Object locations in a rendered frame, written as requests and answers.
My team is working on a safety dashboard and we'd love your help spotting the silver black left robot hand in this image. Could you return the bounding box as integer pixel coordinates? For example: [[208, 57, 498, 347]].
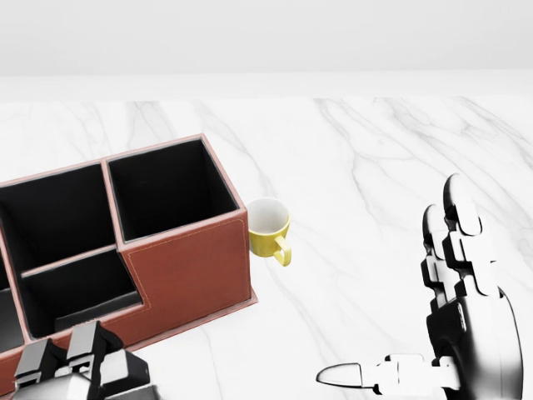
[[11, 320, 160, 400]]

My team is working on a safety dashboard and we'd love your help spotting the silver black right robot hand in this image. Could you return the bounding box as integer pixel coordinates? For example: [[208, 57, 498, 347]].
[[315, 172, 524, 400]]

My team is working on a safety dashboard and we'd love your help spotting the red-brown desk caddy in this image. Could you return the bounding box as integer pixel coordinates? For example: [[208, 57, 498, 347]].
[[0, 132, 259, 360]]

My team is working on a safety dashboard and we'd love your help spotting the yellow mug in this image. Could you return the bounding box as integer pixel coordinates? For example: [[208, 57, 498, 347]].
[[247, 197, 293, 268]]

